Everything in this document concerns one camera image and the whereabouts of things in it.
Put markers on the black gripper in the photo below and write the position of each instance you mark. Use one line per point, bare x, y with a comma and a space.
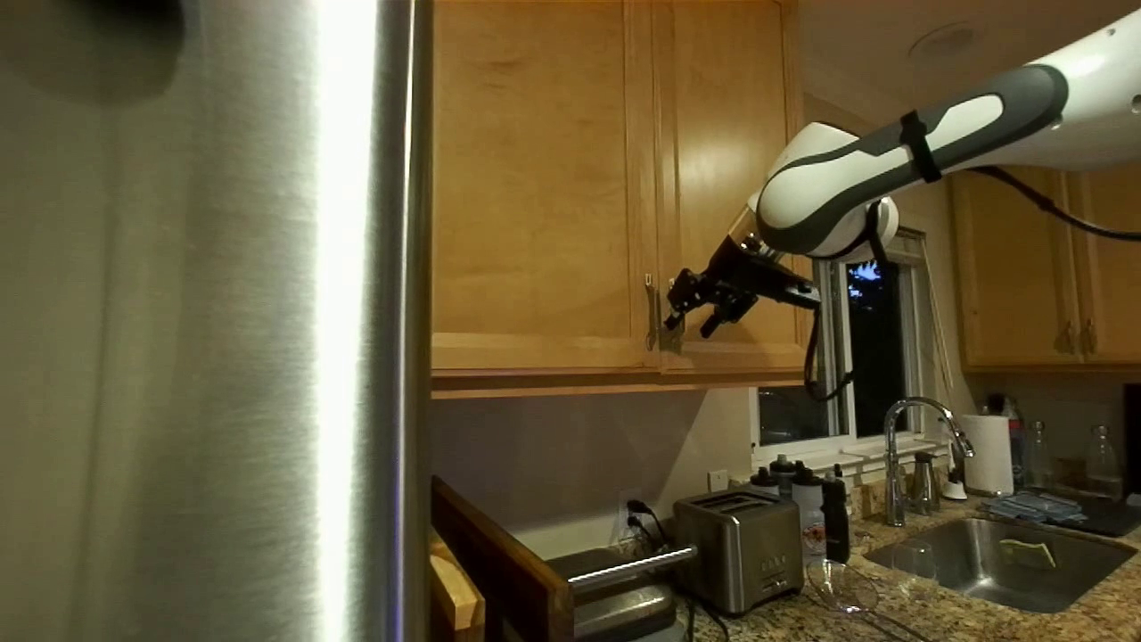
752, 279

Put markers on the wooden cabinet door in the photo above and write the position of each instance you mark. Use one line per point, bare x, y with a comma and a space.
724, 118
535, 178

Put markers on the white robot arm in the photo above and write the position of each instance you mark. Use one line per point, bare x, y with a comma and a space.
832, 178

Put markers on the silver toaster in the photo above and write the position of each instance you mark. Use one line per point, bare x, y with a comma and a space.
735, 553

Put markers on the silver toaster oven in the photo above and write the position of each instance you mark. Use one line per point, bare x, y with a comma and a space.
617, 589

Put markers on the jar with black lid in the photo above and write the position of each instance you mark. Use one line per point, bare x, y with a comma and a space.
789, 482

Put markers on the black power plug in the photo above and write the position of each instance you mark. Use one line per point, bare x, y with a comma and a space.
644, 516

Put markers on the slim black bottle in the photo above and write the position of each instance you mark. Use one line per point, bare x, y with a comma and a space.
835, 517

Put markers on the chrome kitchen faucet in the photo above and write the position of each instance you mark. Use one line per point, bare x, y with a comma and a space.
891, 467

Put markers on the white paper towel roll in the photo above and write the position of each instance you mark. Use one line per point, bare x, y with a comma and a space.
990, 453

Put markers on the dark wooden cutting board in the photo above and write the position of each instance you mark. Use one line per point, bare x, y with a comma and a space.
500, 573

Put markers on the round ceiling light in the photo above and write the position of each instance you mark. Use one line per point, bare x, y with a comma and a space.
942, 42

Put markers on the stainless steel sink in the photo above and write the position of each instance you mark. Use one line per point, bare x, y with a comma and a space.
951, 566

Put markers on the light wooden cutting board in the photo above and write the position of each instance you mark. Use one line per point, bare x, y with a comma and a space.
450, 599

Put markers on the yellow sponge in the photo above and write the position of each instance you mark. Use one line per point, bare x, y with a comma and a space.
1027, 553

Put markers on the clear glass bottle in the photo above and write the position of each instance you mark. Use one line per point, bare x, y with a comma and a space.
1102, 457

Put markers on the dark dish mat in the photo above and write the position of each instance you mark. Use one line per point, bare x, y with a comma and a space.
1087, 510

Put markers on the stainless steel refrigerator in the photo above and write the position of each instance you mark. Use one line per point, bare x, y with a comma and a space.
215, 359

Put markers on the white wall outlet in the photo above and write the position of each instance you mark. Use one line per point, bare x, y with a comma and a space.
718, 478

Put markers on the wooden corner wall cabinet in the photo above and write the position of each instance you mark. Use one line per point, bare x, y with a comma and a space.
1034, 287

